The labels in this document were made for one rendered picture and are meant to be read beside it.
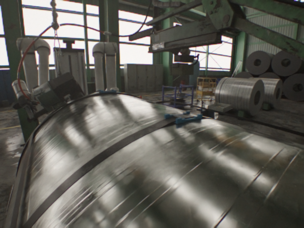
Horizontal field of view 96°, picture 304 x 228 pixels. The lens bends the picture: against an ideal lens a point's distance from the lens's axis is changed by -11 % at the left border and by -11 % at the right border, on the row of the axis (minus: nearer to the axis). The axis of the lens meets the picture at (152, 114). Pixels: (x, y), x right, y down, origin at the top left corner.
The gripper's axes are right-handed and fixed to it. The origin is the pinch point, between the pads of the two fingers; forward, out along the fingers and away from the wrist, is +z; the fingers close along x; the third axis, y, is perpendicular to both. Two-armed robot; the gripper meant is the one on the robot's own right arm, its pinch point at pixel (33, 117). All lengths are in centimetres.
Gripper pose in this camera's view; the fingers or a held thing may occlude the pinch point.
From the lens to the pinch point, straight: 123.8
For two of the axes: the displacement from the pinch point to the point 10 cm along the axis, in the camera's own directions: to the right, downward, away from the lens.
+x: -1.0, 4.1, 9.1
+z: 6.1, 7.5, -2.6
